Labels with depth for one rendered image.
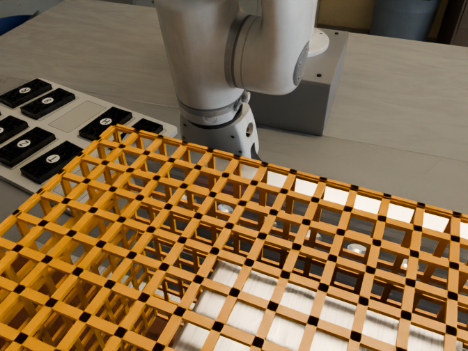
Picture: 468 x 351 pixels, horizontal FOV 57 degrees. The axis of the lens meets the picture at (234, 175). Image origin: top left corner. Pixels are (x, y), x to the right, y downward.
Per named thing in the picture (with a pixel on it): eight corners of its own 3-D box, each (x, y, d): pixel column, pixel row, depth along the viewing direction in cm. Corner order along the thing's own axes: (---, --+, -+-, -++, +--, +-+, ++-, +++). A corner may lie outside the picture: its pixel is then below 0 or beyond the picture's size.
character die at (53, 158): (86, 154, 78) (84, 149, 77) (40, 184, 72) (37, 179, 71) (68, 145, 80) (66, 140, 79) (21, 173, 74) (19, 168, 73)
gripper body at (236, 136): (261, 88, 54) (263, 147, 63) (189, 73, 57) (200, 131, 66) (239, 129, 50) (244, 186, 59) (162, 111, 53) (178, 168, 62)
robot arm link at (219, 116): (258, 72, 53) (259, 91, 56) (193, 59, 56) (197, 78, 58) (232, 118, 49) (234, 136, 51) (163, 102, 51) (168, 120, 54)
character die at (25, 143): (56, 138, 81) (54, 134, 81) (12, 168, 75) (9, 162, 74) (38, 131, 83) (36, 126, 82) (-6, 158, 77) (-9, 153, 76)
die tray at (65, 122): (180, 131, 85) (179, 127, 84) (76, 218, 67) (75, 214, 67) (39, 81, 100) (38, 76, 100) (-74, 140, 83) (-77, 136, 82)
